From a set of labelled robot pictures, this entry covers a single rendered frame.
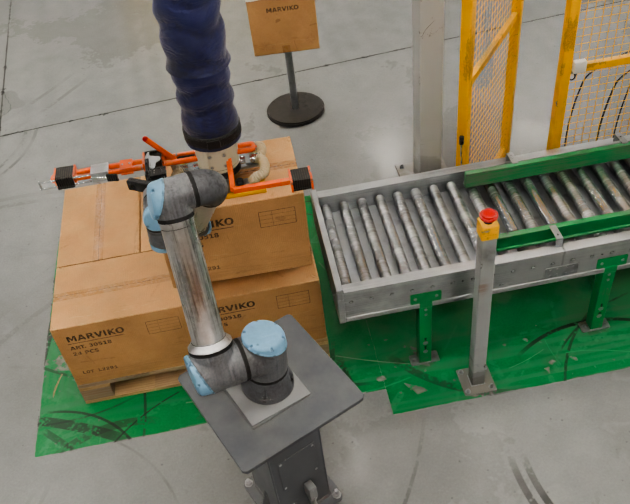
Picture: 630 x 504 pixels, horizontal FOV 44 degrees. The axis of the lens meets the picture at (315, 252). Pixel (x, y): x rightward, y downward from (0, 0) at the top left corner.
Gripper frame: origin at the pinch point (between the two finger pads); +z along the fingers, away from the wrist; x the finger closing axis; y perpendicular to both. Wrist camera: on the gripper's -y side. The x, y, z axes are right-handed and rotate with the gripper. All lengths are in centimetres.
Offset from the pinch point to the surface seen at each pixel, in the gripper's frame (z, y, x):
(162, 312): -17, -11, -67
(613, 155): 24, 213, -61
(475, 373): -50, 122, -110
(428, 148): 97, 141, -93
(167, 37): -8, 20, 55
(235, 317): -17, 20, -79
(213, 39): -9, 35, 52
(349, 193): 32, 83, -61
